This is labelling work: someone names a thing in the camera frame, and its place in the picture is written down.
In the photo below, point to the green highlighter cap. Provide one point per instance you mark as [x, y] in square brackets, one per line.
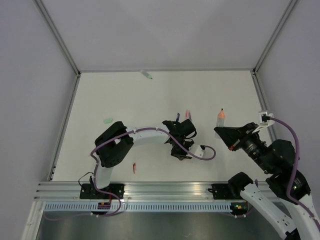
[108, 120]

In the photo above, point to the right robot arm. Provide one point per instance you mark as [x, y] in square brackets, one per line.
[279, 160]

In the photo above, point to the blue gel pen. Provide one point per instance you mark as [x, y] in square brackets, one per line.
[178, 117]

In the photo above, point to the orange highlighter pen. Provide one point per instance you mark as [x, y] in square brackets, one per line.
[220, 118]

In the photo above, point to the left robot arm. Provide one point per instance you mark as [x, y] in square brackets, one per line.
[112, 146]

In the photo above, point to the aluminium frame post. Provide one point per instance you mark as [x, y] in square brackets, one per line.
[56, 35]
[276, 32]

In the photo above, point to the aluminium mounting rail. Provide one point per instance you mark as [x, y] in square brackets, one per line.
[133, 191]

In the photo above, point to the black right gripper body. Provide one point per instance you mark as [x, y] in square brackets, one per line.
[249, 142]

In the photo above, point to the right aluminium frame post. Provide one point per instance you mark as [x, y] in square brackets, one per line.
[276, 32]

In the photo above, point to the left aluminium frame post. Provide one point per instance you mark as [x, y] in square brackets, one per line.
[56, 35]

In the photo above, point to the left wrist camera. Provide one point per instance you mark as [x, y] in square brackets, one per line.
[196, 151]

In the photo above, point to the green highlighter pen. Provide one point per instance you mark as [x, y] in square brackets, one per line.
[146, 74]

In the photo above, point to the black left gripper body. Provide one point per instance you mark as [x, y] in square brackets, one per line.
[186, 144]

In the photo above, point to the white slotted cable duct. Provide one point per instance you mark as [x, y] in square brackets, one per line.
[177, 207]

